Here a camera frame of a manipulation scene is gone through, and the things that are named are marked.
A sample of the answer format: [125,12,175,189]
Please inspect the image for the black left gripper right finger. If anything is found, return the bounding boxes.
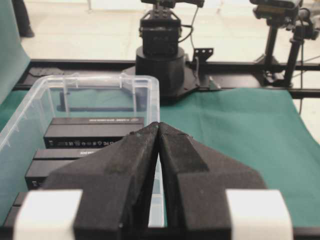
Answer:
[158,122,267,240]

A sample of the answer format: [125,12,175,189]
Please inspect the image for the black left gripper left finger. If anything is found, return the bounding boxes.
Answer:
[42,122,159,240]

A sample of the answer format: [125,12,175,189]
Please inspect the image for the black box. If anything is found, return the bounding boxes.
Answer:
[43,117,145,149]
[2,191,29,227]
[24,148,108,190]

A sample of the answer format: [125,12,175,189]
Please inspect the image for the clear plastic storage bin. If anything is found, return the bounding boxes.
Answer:
[0,73,160,223]

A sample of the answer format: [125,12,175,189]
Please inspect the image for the green table cloth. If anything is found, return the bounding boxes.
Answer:
[0,88,320,227]

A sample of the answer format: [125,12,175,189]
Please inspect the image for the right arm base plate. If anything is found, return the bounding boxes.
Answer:
[122,46,222,101]

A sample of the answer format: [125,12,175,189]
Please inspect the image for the black cable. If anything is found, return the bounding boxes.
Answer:
[179,6,201,66]

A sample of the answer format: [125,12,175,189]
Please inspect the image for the black camera stand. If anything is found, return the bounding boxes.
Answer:
[249,0,320,87]

